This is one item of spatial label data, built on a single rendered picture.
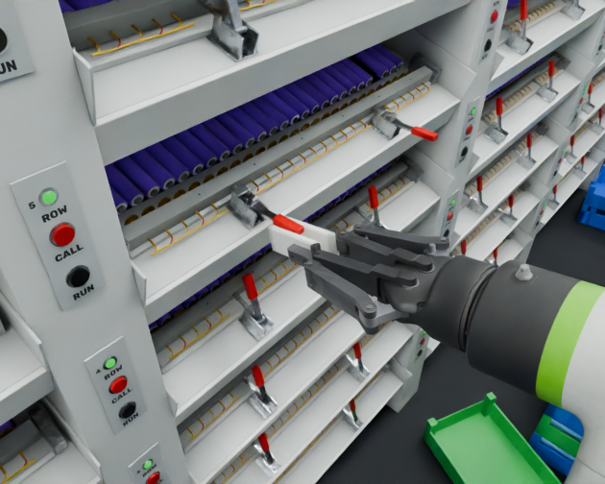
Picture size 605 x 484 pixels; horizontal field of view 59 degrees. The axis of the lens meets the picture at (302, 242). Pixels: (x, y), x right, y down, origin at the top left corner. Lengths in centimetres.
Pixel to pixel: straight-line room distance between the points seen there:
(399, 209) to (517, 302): 56
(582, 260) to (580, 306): 173
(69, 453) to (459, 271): 45
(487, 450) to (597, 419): 110
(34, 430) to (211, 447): 29
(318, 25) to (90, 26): 22
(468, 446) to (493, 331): 110
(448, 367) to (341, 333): 70
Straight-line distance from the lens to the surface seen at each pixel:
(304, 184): 65
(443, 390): 157
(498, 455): 150
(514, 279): 42
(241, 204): 58
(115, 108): 43
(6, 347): 52
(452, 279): 43
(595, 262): 214
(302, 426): 108
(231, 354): 71
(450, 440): 149
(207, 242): 57
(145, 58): 48
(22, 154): 40
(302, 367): 92
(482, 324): 41
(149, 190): 59
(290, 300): 76
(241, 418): 87
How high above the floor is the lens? 125
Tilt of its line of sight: 40 degrees down
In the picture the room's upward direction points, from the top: straight up
